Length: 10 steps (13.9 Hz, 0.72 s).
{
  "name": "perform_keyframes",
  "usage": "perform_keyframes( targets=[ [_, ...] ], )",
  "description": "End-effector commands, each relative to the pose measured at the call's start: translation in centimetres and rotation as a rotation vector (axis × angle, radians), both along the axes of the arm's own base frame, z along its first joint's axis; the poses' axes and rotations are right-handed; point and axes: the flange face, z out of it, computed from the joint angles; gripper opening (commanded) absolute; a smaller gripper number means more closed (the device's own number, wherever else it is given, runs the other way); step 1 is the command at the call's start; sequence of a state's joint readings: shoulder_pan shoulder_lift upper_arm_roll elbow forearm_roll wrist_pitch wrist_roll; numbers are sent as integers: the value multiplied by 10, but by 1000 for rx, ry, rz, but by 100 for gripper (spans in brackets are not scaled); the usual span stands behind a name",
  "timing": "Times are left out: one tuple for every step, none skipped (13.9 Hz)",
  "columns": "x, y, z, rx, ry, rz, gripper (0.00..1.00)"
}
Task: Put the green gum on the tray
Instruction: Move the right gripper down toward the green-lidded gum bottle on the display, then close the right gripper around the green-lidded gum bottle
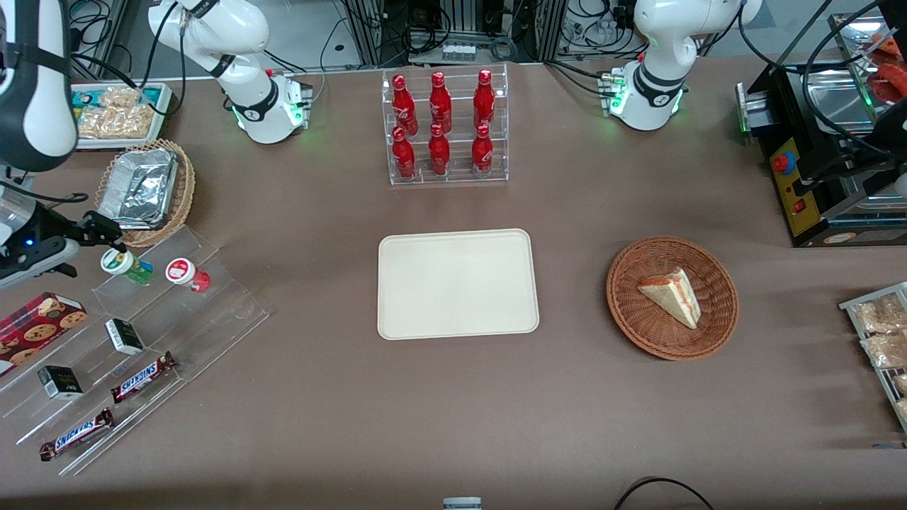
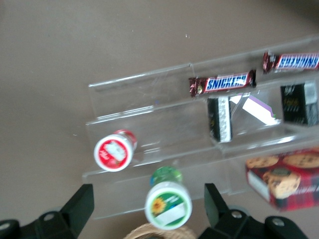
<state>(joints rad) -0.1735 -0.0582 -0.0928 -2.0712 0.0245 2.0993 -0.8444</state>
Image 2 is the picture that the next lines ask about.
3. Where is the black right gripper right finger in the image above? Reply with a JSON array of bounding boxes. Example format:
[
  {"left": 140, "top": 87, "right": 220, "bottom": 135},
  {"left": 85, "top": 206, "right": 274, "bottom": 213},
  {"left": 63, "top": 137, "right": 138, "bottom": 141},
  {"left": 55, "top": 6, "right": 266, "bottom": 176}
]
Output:
[{"left": 199, "top": 183, "right": 265, "bottom": 239}]

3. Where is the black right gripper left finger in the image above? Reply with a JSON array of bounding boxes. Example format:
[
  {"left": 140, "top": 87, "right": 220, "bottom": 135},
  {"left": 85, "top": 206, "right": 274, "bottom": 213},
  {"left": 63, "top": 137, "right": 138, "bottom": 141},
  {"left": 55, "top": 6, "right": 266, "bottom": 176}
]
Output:
[{"left": 19, "top": 183, "right": 95, "bottom": 239}]

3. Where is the green yogurt cup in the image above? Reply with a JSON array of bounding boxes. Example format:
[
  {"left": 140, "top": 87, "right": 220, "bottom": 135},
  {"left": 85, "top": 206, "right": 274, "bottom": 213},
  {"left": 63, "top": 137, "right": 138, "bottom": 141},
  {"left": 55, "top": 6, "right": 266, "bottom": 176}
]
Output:
[{"left": 144, "top": 165, "right": 193, "bottom": 230}]

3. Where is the light wicker basket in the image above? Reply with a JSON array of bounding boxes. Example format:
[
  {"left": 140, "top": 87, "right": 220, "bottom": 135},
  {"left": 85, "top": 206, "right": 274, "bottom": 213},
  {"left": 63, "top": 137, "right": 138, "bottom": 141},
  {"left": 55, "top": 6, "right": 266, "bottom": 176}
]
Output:
[{"left": 123, "top": 223, "right": 200, "bottom": 239}]

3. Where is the red yogurt cup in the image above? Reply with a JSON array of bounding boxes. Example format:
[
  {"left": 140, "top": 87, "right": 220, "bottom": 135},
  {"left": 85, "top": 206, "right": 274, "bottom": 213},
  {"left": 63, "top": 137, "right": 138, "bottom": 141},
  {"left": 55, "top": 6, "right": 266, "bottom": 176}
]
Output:
[{"left": 93, "top": 128, "right": 137, "bottom": 172}]

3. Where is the red plaid cookie box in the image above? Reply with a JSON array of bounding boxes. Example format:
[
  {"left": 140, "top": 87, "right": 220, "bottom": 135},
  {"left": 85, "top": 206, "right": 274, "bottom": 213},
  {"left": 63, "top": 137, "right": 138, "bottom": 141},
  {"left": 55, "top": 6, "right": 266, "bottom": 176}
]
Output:
[{"left": 245, "top": 148, "right": 319, "bottom": 212}]

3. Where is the small black box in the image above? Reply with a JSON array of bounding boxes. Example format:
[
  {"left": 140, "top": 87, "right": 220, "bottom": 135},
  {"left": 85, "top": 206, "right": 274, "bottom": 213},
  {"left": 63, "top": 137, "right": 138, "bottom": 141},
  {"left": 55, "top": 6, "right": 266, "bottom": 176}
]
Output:
[
  {"left": 206, "top": 96, "right": 234, "bottom": 143},
  {"left": 280, "top": 81, "right": 319, "bottom": 126}
]

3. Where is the clear acrylic stepped display stand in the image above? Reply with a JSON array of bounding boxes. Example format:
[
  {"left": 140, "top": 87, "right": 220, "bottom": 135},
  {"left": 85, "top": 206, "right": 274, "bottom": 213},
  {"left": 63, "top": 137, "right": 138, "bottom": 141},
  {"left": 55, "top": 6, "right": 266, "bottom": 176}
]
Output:
[{"left": 82, "top": 34, "right": 319, "bottom": 221}]

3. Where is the Snickers chocolate bar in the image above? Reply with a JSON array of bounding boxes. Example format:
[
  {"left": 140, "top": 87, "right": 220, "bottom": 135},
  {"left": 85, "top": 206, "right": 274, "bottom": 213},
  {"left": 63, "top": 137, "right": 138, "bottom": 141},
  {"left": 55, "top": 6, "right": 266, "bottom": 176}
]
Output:
[
  {"left": 188, "top": 69, "right": 257, "bottom": 98},
  {"left": 262, "top": 51, "right": 319, "bottom": 74}
]

